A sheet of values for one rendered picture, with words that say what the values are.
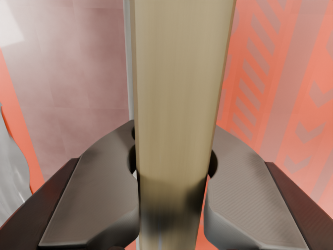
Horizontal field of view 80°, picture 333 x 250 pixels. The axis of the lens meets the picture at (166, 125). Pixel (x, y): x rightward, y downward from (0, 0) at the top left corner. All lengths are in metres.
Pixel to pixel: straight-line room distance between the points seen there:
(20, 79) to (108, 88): 0.07
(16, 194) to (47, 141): 0.08
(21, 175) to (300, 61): 0.27
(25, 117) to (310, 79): 0.24
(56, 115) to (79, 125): 0.02
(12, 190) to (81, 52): 0.17
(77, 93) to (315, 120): 0.21
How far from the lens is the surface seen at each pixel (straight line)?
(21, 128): 0.23
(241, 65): 0.17
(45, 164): 0.24
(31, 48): 0.19
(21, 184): 0.26
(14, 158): 0.24
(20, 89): 0.21
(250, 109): 0.19
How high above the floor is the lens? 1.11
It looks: 63 degrees down
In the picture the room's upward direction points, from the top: 179 degrees counter-clockwise
